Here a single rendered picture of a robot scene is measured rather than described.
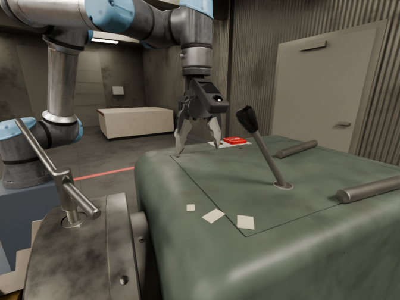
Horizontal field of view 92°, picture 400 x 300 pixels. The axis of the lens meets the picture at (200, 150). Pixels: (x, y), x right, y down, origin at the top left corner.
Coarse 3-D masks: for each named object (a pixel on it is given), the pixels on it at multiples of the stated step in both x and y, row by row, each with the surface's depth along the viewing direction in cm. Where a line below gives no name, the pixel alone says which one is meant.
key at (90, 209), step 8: (16, 120) 38; (24, 128) 37; (24, 136) 36; (32, 136) 35; (32, 144) 34; (40, 152) 32; (40, 160) 32; (48, 160) 31; (48, 168) 30; (56, 168) 30; (64, 184) 26; (72, 184) 27; (72, 192) 25; (80, 192) 25; (80, 200) 23; (88, 200) 23; (88, 208) 22; (96, 208) 22; (96, 216) 22
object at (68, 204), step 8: (64, 168) 27; (56, 176) 26; (64, 176) 26; (72, 176) 28; (56, 184) 26; (64, 192) 27; (64, 200) 27; (72, 200) 28; (64, 208) 28; (72, 208) 28; (72, 216) 29
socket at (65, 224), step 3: (78, 213) 31; (81, 213) 31; (81, 216) 31; (84, 216) 31; (66, 219) 30; (81, 219) 30; (84, 219) 30; (63, 222) 29; (66, 222) 29; (78, 222) 29; (81, 222) 30; (63, 225) 29; (66, 225) 29; (69, 225) 29; (72, 225) 29; (75, 225) 29
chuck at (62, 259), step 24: (48, 216) 30; (48, 240) 26; (72, 240) 27; (96, 240) 27; (48, 264) 24; (72, 264) 25; (96, 264) 25; (24, 288) 22; (48, 288) 23; (72, 288) 23; (96, 288) 24
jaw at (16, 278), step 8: (32, 224) 35; (32, 232) 35; (32, 240) 34; (24, 256) 33; (16, 264) 32; (24, 264) 33; (16, 272) 32; (24, 272) 32; (0, 280) 31; (8, 280) 31; (16, 280) 32; (24, 280) 32; (0, 288) 31; (8, 288) 31; (16, 288) 31
